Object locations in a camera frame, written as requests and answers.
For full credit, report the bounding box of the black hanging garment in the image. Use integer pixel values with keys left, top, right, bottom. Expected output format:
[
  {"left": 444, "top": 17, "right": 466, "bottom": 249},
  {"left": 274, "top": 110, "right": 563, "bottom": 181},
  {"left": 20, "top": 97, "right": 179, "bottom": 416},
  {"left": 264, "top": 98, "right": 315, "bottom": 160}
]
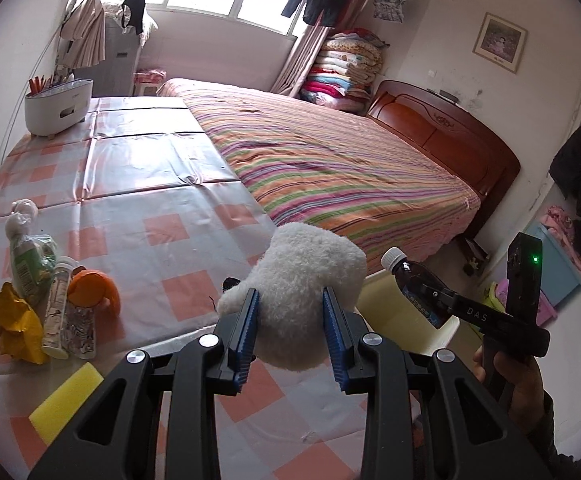
[{"left": 120, "top": 0, "right": 154, "bottom": 36}]

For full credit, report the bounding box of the white fluffy plush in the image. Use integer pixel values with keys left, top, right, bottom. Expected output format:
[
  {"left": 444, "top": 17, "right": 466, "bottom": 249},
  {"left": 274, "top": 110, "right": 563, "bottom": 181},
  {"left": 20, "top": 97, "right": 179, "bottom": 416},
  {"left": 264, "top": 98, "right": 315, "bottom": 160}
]
[{"left": 218, "top": 222, "right": 368, "bottom": 372}]

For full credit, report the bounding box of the yellow sponge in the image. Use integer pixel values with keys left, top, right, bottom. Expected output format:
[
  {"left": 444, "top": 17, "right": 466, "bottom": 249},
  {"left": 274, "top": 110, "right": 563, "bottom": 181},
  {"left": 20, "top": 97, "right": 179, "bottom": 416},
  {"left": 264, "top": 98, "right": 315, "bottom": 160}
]
[{"left": 29, "top": 361, "right": 105, "bottom": 446}]

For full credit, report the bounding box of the bunch of orange chopsticks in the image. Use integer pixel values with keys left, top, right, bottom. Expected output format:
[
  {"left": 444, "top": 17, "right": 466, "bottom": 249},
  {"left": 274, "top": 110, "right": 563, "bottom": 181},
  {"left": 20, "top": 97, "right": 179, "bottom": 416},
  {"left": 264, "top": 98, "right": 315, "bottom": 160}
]
[{"left": 28, "top": 72, "right": 76, "bottom": 97}]

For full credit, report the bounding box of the wooden headboard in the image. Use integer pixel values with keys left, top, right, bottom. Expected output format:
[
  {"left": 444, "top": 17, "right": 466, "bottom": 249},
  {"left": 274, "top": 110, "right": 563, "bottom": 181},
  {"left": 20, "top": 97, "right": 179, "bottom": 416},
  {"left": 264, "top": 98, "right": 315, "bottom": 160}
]
[{"left": 367, "top": 79, "right": 521, "bottom": 241}]

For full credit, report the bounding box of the dark plastic bottle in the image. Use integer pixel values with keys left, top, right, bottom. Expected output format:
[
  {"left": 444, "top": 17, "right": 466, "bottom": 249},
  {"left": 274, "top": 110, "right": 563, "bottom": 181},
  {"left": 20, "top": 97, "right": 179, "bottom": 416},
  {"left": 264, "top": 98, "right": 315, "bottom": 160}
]
[{"left": 381, "top": 247, "right": 454, "bottom": 330}]

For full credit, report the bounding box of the pink stool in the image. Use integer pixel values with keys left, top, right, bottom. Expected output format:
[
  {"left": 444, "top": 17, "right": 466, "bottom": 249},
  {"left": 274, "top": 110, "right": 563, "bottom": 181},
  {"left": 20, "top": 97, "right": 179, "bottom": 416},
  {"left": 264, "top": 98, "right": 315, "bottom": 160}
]
[{"left": 135, "top": 67, "right": 166, "bottom": 97}]

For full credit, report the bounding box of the blue storage box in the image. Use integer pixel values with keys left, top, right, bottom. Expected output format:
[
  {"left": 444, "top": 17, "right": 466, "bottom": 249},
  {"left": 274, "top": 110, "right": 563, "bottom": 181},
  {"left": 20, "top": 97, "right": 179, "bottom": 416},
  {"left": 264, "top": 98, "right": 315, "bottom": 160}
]
[{"left": 523, "top": 222, "right": 581, "bottom": 311}]

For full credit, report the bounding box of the knotted green plastic bag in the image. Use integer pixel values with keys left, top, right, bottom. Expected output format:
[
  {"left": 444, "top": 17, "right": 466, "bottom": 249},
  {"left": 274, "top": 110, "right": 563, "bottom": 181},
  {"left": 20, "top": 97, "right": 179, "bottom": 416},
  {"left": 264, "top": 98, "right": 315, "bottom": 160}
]
[{"left": 4, "top": 199, "right": 60, "bottom": 306}]

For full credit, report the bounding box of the white utensil holder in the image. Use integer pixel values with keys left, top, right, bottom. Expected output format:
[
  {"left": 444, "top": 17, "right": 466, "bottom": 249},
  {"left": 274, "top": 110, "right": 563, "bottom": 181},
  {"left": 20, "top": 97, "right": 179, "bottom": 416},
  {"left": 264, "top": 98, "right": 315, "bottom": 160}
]
[{"left": 24, "top": 78, "right": 94, "bottom": 137}]

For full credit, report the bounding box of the bed with striped sheet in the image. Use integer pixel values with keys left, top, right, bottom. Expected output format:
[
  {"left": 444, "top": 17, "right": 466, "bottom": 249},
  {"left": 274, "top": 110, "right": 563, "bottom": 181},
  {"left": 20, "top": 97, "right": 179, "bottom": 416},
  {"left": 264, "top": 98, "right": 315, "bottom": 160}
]
[{"left": 156, "top": 77, "right": 482, "bottom": 263}]

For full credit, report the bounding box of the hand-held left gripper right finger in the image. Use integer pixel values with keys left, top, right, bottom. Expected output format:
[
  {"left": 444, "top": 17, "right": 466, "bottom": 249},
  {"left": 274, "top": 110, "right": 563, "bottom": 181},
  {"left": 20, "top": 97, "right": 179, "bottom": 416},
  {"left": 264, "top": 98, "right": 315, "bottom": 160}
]
[{"left": 322, "top": 286, "right": 554, "bottom": 480}]

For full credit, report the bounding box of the orange plastic lid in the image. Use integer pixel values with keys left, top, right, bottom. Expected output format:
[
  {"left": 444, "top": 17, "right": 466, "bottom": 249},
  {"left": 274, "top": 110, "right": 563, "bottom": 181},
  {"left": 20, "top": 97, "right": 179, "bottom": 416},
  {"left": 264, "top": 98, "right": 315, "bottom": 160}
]
[{"left": 67, "top": 268, "right": 122, "bottom": 317}]

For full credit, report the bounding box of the person's right forearm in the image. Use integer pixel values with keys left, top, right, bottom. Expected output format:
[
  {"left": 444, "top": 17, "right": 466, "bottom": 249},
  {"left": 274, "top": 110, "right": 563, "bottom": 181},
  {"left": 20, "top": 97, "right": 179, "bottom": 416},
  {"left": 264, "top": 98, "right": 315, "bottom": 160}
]
[{"left": 518, "top": 395, "right": 581, "bottom": 480}]

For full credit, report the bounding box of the stack of folded quilts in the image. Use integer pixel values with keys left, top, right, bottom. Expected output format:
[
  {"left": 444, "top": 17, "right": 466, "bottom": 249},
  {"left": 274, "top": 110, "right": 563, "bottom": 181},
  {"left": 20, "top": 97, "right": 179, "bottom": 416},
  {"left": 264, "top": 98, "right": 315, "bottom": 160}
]
[{"left": 299, "top": 31, "right": 386, "bottom": 112}]

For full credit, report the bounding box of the white tablet tube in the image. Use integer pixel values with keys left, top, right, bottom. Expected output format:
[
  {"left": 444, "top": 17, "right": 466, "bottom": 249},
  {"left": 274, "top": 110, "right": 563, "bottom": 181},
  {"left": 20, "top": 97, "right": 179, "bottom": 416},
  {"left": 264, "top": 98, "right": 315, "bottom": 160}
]
[{"left": 42, "top": 256, "right": 77, "bottom": 359}]

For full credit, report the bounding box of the tied striped curtain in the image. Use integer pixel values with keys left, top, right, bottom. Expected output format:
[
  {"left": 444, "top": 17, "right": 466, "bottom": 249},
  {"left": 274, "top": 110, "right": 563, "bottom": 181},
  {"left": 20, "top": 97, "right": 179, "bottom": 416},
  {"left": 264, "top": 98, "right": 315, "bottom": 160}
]
[{"left": 59, "top": 0, "right": 116, "bottom": 68}]

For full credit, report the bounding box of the beige window curtain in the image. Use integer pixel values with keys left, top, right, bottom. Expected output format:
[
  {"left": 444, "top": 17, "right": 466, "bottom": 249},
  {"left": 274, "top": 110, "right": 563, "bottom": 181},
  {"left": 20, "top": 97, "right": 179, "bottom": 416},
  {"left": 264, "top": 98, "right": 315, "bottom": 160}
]
[{"left": 270, "top": 22, "right": 329, "bottom": 97}]

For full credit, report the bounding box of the grey appliance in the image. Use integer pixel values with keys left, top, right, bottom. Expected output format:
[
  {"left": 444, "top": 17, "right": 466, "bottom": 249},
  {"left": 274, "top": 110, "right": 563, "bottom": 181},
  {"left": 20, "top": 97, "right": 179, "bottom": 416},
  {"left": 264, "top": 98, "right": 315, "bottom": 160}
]
[{"left": 104, "top": 15, "right": 144, "bottom": 96}]

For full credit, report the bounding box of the person's right hand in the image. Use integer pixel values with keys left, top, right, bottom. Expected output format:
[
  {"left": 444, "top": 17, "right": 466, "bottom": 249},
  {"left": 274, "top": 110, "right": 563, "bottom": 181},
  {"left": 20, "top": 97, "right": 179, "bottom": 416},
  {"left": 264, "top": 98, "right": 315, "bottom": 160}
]
[{"left": 472, "top": 347, "right": 546, "bottom": 441}]

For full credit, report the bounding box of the pink patterned cloth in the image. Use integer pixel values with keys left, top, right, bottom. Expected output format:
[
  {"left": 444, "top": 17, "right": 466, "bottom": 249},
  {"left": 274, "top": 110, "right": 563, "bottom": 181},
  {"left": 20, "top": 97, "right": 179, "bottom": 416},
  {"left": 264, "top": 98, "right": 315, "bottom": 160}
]
[{"left": 543, "top": 204, "right": 581, "bottom": 261}]

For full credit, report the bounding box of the yellow crumpled packet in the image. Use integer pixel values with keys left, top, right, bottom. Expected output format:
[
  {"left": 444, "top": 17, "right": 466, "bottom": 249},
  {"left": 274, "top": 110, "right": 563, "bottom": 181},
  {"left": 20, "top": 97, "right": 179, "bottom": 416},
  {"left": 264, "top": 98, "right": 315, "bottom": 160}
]
[{"left": 0, "top": 281, "right": 50, "bottom": 365}]

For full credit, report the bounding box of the cream plastic bin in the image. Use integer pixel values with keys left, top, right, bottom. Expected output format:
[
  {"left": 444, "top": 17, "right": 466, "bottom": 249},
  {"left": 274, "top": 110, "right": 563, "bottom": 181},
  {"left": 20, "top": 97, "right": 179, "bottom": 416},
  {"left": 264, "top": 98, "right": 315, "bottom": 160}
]
[{"left": 358, "top": 270, "right": 461, "bottom": 356}]

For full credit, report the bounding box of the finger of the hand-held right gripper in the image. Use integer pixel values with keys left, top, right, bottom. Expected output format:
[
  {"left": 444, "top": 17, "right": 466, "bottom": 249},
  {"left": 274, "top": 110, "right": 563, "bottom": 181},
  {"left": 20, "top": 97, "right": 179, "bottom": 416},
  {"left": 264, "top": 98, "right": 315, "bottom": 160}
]
[{"left": 415, "top": 280, "right": 459, "bottom": 317}]

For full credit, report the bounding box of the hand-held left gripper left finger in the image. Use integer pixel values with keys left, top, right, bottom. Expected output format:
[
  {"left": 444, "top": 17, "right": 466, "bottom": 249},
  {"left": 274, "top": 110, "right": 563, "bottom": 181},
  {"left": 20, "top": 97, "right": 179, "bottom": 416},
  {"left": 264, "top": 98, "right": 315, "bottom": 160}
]
[{"left": 28, "top": 287, "right": 262, "bottom": 480}]

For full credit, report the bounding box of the magenta plastic bag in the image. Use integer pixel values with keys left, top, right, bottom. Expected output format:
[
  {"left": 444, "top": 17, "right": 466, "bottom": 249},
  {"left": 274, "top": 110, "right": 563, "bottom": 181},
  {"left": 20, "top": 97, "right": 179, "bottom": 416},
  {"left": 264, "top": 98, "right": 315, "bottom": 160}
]
[{"left": 491, "top": 280, "right": 557, "bottom": 331}]

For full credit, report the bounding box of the framed wall picture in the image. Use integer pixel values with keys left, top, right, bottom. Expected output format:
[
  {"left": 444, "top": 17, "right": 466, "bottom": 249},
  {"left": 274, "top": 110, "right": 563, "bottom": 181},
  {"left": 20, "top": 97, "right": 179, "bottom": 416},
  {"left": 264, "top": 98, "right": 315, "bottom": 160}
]
[{"left": 472, "top": 12, "right": 529, "bottom": 75}]

